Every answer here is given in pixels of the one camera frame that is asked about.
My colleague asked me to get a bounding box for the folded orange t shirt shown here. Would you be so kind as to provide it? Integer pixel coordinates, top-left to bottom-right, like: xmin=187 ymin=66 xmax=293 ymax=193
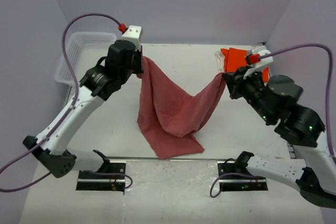
xmin=220 ymin=48 xmax=270 ymax=83

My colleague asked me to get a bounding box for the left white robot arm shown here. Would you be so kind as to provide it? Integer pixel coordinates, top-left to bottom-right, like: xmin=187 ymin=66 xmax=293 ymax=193
xmin=23 ymin=39 xmax=143 ymax=178

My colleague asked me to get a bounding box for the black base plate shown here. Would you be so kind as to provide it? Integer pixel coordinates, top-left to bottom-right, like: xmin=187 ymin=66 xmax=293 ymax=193
xmin=76 ymin=150 xmax=127 ymax=193
xmin=217 ymin=159 xmax=268 ymax=192

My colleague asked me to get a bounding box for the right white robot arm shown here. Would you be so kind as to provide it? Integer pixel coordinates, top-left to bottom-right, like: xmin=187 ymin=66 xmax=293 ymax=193
xmin=222 ymin=67 xmax=335 ymax=209

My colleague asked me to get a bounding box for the folded white t shirt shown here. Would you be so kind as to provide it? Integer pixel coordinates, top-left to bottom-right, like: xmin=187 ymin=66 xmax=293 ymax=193
xmin=214 ymin=50 xmax=225 ymax=72

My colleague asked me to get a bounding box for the pink t shirt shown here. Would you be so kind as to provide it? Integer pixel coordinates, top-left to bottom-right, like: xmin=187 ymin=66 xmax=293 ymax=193
xmin=137 ymin=57 xmax=226 ymax=159

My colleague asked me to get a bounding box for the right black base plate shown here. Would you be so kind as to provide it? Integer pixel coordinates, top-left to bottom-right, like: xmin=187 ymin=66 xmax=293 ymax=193
xmin=217 ymin=159 xmax=268 ymax=192

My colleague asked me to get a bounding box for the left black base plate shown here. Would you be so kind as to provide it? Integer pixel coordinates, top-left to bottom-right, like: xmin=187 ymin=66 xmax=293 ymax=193
xmin=76 ymin=150 xmax=127 ymax=193

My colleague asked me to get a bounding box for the white plastic basket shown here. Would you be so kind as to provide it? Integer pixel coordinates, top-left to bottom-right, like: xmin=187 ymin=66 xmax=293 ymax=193
xmin=66 ymin=31 xmax=117 ymax=80

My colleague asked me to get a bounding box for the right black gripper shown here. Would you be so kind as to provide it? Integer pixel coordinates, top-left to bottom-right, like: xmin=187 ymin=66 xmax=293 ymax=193
xmin=222 ymin=63 xmax=275 ymax=122

